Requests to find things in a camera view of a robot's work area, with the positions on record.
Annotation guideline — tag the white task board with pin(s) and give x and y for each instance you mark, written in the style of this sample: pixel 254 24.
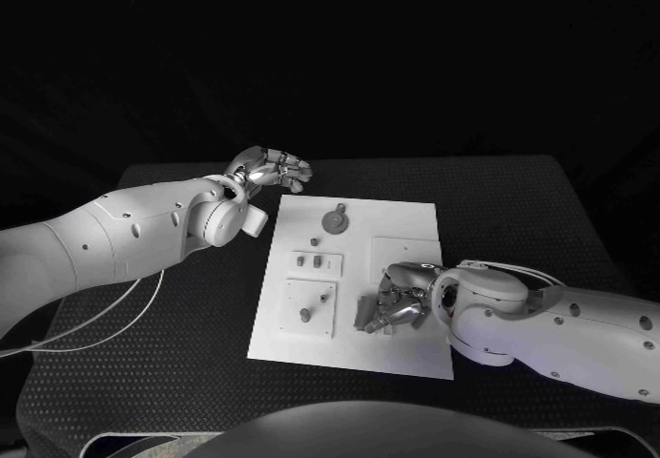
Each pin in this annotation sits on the white task board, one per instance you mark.
pixel 356 343

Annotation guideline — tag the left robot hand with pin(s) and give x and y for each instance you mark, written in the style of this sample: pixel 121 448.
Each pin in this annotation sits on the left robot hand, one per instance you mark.
pixel 268 175

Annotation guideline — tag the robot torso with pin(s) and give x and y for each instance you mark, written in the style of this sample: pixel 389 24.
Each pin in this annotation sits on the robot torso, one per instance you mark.
pixel 381 433

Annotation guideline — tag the grey gear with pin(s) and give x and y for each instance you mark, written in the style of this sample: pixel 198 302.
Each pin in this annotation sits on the grey gear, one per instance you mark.
pixel 335 222

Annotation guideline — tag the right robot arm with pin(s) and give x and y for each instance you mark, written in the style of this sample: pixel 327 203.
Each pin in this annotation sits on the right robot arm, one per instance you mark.
pixel 557 336

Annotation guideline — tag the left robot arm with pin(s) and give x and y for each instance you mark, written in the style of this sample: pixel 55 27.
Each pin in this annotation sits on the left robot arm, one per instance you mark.
pixel 129 236

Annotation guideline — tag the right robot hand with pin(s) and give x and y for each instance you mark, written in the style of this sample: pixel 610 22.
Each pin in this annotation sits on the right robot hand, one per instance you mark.
pixel 407 275

